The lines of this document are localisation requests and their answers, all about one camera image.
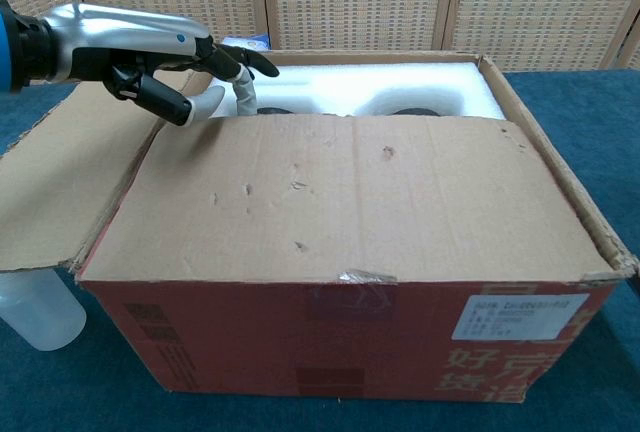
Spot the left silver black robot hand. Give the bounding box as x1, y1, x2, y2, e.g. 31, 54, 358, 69
37, 1, 281, 129

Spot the red cardboard shipping box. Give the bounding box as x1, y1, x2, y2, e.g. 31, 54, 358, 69
0, 48, 640, 397

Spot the white blue carton pack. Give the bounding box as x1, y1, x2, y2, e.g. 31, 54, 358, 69
219, 33, 272, 54

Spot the white foam packing insert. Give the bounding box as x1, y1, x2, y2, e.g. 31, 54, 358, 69
204, 53, 514, 121

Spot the translucent white plastic bottle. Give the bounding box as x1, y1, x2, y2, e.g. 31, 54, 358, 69
0, 268, 88, 352

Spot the blue carpet table cover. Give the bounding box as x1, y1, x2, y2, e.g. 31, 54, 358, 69
0, 69, 640, 432

